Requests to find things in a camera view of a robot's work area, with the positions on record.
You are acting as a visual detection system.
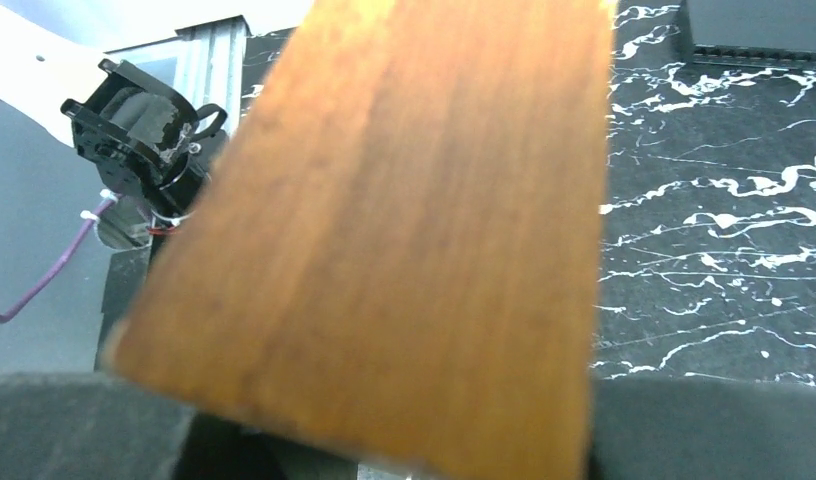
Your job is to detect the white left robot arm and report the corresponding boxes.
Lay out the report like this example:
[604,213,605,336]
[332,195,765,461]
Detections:
[0,4,228,236]

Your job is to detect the black rectangular box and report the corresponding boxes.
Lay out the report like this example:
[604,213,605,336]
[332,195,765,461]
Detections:
[675,0,816,70]

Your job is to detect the orange wooden picture frame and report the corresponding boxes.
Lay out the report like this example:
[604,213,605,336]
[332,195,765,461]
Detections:
[104,1,616,479]

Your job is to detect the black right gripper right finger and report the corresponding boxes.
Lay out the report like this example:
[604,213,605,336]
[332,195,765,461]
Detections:
[587,377,816,479]

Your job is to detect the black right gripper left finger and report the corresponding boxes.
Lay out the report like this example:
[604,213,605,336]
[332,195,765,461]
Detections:
[0,372,194,479]

